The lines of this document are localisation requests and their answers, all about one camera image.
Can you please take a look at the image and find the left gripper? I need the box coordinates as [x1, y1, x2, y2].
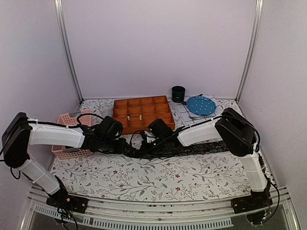
[100, 138, 127, 155]

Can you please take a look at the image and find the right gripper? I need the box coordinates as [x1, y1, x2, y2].
[136, 136, 167, 159]

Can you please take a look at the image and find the dark floral tie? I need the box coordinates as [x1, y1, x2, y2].
[123, 141, 229, 160]

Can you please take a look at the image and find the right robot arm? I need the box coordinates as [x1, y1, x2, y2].
[141, 108, 271, 209]

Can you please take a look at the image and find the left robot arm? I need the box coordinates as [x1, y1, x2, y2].
[0, 112, 129, 208]

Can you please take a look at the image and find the clear plastic cup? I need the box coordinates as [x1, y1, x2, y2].
[97, 106, 113, 118]

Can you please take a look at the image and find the white grid placemat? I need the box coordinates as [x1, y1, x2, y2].
[169, 94, 224, 126]

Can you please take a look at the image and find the silver fork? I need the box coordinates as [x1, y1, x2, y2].
[188, 115, 220, 120]

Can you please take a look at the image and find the pink plastic basket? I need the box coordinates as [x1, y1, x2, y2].
[51, 109, 93, 160]

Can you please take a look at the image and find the orange wooden compartment tray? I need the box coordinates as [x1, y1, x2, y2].
[113, 96, 175, 135]

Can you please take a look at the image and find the dark green mug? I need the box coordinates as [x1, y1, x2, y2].
[171, 86, 185, 103]

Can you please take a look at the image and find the blue dotted plate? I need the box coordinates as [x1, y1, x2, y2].
[186, 96, 216, 116]

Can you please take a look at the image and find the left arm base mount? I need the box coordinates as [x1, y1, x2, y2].
[46, 195, 89, 214]

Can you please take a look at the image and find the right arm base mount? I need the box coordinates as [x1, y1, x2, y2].
[231, 195, 273, 214]

